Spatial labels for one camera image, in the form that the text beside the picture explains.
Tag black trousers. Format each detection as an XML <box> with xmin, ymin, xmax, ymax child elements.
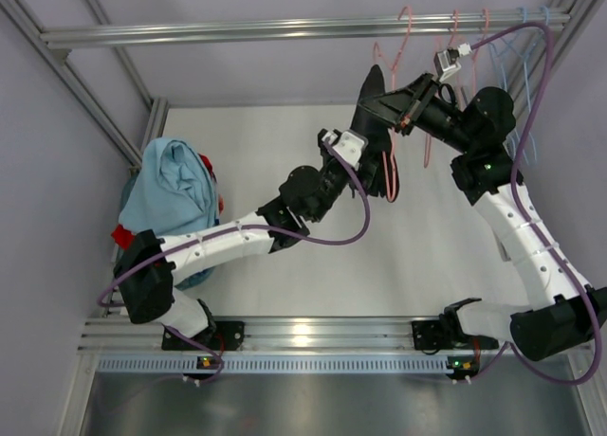
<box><xmin>348</xmin><ymin>64</ymin><xmax>402</xmax><ymax>200</ymax></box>

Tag pink hanger with trousers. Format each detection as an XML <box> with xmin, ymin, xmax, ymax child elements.
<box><xmin>372</xmin><ymin>4</ymin><xmax>414</xmax><ymax>204</ymax></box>

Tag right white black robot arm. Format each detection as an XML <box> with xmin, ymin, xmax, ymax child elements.
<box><xmin>358</xmin><ymin>73</ymin><xmax>606</xmax><ymax>361</ymax></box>

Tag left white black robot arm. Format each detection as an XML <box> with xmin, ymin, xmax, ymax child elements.
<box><xmin>112</xmin><ymin>129</ymin><xmax>377</xmax><ymax>343</ymax></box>

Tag light blue hanger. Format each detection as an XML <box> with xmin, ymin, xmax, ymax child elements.
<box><xmin>487</xmin><ymin>28</ymin><xmax>543</xmax><ymax>158</ymax></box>
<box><xmin>502</xmin><ymin>5</ymin><xmax>554</xmax><ymax>165</ymax></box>

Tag light blue garment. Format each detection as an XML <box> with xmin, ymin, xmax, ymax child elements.
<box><xmin>119</xmin><ymin>137</ymin><xmax>220</xmax><ymax>236</ymax></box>

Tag red garment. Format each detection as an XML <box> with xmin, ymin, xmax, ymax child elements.
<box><xmin>110</xmin><ymin>154</ymin><xmax>216</xmax><ymax>249</ymax></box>

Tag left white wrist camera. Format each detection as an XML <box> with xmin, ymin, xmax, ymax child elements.
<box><xmin>318</xmin><ymin>129</ymin><xmax>368</xmax><ymax>170</ymax></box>

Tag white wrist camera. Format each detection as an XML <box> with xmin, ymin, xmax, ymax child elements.
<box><xmin>433</xmin><ymin>43</ymin><xmax>472</xmax><ymax>83</ymax></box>
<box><xmin>318</xmin><ymin>129</ymin><xmax>368</xmax><ymax>170</ymax></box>

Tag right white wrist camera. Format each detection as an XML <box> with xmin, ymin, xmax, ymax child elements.
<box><xmin>433</xmin><ymin>43</ymin><xmax>472</xmax><ymax>83</ymax></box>

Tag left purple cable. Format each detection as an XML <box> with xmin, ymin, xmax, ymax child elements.
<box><xmin>97</xmin><ymin>139</ymin><xmax>372</xmax><ymax>385</ymax></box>

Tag purple cable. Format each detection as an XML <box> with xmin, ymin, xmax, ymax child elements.
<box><xmin>97</xmin><ymin>139</ymin><xmax>372</xmax><ymax>385</ymax></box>
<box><xmin>471</xmin><ymin>21</ymin><xmax>601</xmax><ymax>386</ymax></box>

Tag aluminium hanging rail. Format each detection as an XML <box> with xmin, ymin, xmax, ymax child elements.
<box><xmin>40</xmin><ymin>8</ymin><xmax>571</xmax><ymax>49</ymax></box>

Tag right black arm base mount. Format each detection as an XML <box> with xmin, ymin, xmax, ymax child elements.
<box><xmin>412</xmin><ymin>319</ymin><xmax>474</xmax><ymax>352</ymax></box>

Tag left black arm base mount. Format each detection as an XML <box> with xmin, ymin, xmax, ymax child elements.
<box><xmin>161</xmin><ymin>320</ymin><xmax>246</xmax><ymax>352</ymax></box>

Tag grey slotted cable duct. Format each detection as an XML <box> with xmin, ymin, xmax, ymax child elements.
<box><xmin>97</xmin><ymin>354</ymin><xmax>453</xmax><ymax>374</ymax></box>

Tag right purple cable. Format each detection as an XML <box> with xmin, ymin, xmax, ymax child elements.
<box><xmin>471</xmin><ymin>21</ymin><xmax>601</xmax><ymax>386</ymax></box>

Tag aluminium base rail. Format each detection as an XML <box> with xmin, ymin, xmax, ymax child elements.
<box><xmin>78</xmin><ymin>315</ymin><xmax>592</xmax><ymax>356</ymax></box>

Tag aluminium left frame profile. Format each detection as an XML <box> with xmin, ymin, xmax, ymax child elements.
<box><xmin>1</xmin><ymin>0</ymin><xmax>170</xmax><ymax>168</ymax></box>

